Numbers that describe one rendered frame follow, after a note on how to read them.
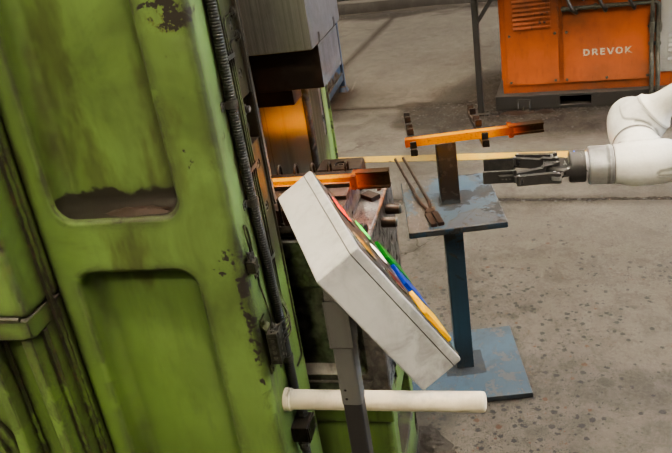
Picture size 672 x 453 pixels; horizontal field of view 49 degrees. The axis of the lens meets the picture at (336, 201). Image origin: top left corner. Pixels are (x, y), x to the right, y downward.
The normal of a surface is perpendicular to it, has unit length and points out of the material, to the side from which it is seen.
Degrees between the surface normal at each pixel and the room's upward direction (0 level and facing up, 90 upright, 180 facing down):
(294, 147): 90
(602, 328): 0
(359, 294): 90
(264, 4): 90
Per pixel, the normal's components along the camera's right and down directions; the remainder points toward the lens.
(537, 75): -0.28, 0.43
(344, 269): 0.24, 0.37
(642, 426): -0.14, -0.90
